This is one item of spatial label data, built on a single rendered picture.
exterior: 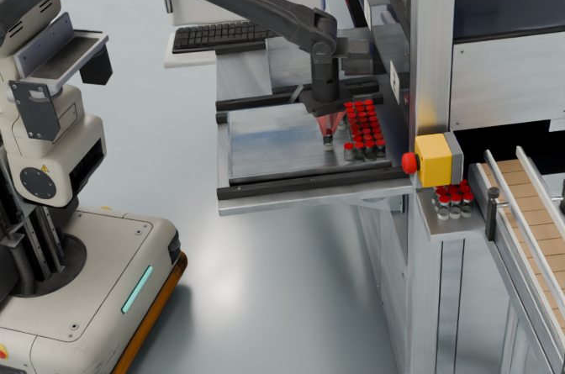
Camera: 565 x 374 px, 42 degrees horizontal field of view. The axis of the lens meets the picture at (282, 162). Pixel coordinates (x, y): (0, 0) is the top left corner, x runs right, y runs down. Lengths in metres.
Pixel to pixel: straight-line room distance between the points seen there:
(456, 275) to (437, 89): 0.50
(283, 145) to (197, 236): 1.19
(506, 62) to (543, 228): 0.30
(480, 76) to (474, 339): 0.75
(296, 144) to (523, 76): 0.52
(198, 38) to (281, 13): 0.89
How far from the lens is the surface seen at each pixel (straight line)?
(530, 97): 1.47
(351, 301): 2.50
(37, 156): 1.94
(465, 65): 1.39
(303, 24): 1.42
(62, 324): 2.25
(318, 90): 1.54
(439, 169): 1.39
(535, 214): 1.42
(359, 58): 1.50
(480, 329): 1.89
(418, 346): 1.89
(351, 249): 2.67
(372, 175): 1.54
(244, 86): 1.91
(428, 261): 1.68
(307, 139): 1.68
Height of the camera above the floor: 1.85
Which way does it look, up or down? 37 degrees down
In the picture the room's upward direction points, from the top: 7 degrees counter-clockwise
